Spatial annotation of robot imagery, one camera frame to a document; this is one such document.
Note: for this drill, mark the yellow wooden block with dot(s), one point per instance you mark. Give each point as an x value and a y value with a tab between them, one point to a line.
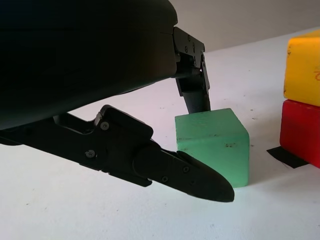
305	70

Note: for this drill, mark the green wooden block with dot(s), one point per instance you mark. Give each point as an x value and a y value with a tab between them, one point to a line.
215	150

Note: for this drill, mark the red wooden block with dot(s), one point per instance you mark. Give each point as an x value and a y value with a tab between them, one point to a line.
302	130

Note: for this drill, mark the black tape strip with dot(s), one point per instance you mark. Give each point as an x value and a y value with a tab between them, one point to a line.
285	157

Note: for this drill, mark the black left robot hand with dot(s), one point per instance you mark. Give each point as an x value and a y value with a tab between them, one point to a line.
75	55

